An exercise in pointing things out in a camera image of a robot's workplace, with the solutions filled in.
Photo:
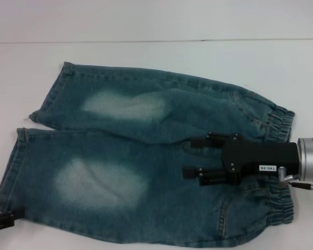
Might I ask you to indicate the blue denim shorts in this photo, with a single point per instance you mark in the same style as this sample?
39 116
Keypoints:
146 104

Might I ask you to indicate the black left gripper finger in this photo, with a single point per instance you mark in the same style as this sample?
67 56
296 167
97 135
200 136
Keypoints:
7 217

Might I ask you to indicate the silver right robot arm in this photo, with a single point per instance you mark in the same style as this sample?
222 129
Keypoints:
311 159

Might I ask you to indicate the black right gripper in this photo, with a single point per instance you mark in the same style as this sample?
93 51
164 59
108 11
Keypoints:
260 157

